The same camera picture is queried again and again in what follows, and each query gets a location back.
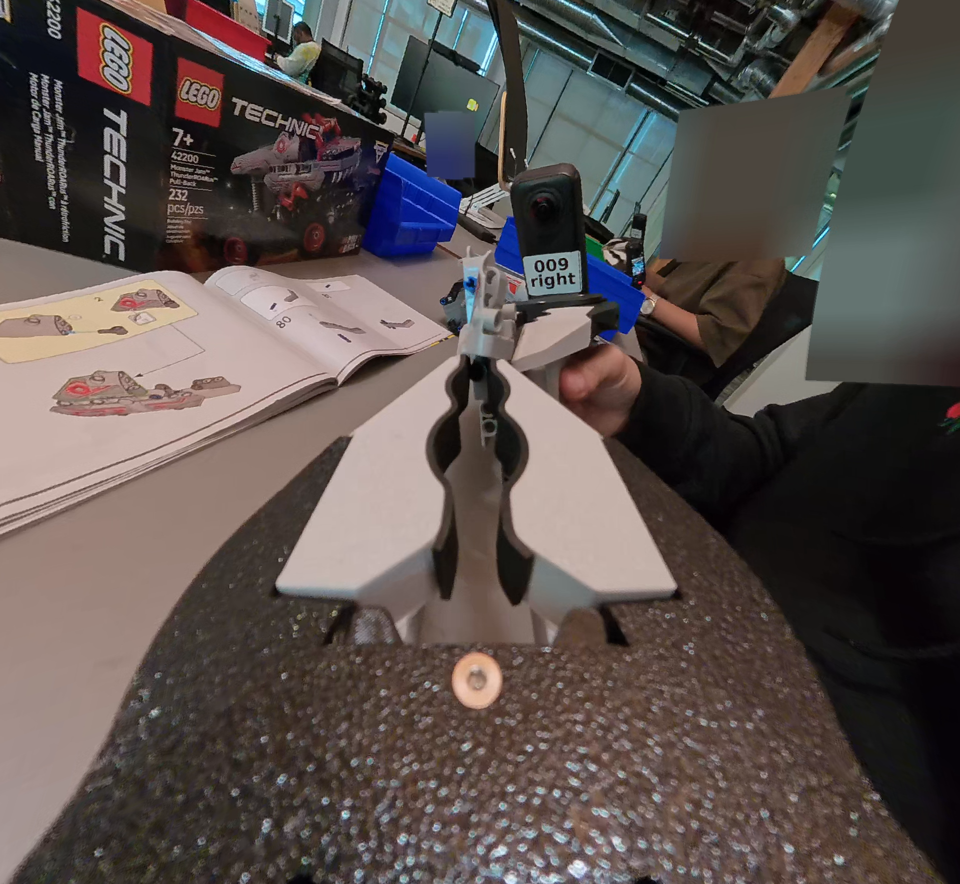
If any person's right hand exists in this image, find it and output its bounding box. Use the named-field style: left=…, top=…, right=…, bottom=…
left=557, top=346, right=646, bottom=440

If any another person's forearm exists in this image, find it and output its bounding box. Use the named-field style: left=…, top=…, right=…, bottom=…
left=651, top=295, right=717, bottom=359

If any blue red brick vehicle model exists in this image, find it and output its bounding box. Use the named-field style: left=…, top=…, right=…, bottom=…
left=441, top=271, right=528, bottom=335

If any black office chair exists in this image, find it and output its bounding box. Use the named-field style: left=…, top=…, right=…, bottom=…
left=708, top=273, right=820, bottom=403

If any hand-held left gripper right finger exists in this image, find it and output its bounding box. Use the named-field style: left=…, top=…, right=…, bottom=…
left=487, top=359, right=680, bottom=643

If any black lamp shade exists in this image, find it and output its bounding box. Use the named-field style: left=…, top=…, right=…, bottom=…
left=483, top=0, right=531, bottom=180

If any small blue bin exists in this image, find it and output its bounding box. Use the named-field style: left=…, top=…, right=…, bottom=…
left=363, top=153, right=464, bottom=259

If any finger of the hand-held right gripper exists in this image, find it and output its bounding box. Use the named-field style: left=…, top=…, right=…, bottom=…
left=510, top=310, right=597, bottom=371

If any brick instruction booklet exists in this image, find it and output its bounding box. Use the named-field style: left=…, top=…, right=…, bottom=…
left=0, top=265, right=451, bottom=536

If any black toy brick box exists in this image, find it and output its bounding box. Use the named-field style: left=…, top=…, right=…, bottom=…
left=0, top=0, right=395, bottom=274

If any long grey brick assembly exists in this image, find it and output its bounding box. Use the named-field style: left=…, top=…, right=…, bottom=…
left=448, top=247, right=520, bottom=362

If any person's right forearm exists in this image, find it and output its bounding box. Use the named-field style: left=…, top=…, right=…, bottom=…
left=611, top=358, right=759, bottom=518

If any blue plastic bin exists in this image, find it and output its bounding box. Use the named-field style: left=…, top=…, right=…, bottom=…
left=495, top=239, right=648, bottom=336

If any person's black sweater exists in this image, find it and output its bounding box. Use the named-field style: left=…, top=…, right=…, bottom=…
left=675, top=374, right=960, bottom=884

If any wooden beam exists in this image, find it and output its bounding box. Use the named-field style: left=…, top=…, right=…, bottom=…
left=787, top=0, right=864, bottom=101

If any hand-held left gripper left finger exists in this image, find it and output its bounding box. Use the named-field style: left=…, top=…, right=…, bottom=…
left=275, top=359, right=464, bottom=643

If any black computer monitor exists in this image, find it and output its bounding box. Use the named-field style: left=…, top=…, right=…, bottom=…
left=391, top=35, right=502, bottom=144
left=309, top=38, right=366, bottom=101

